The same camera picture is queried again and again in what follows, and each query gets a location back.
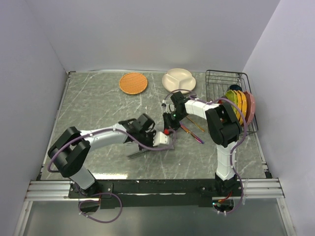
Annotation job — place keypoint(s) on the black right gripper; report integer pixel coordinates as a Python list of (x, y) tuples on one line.
[(168, 124)]

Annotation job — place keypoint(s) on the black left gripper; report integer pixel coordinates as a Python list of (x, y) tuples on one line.
[(152, 133)]

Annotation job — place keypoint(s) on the grey cloth napkin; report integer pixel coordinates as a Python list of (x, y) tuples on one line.
[(135, 148)]

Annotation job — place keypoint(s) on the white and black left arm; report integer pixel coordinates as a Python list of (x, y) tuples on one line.
[(69, 152)]

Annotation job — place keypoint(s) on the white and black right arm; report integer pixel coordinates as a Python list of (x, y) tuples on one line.
[(224, 129)]

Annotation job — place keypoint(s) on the iridescent purple knife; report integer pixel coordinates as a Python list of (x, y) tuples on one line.
[(191, 133)]

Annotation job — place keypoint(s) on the gold spoon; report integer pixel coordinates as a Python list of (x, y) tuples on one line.
[(197, 125)]

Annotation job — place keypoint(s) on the cream divided plate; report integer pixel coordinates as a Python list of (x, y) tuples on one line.
[(178, 78)]

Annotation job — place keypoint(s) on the orange woven round coaster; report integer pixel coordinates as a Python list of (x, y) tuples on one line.
[(133, 83)]

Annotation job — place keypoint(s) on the green scalloped plate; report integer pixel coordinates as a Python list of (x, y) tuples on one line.
[(234, 97)]

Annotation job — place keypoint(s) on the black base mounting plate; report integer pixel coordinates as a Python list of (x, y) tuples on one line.
[(157, 192)]

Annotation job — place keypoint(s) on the dark blue bowl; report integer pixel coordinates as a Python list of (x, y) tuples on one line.
[(235, 87)]

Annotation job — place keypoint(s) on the yellow scalloped plate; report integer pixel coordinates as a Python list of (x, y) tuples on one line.
[(241, 120)]

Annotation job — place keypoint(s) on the orange scalloped plate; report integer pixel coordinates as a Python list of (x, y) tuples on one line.
[(244, 103)]

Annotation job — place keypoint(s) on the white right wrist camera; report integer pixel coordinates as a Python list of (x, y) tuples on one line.
[(169, 107)]

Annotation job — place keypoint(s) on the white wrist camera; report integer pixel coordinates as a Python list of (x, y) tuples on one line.
[(169, 107), (160, 139)]

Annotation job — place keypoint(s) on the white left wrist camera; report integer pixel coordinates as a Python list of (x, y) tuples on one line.
[(160, 139)]

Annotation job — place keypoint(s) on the black wire dish rack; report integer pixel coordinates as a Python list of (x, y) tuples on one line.
[(217, 84)]

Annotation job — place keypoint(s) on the aluminium frame rail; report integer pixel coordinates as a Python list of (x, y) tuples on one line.
[(255, 188)]

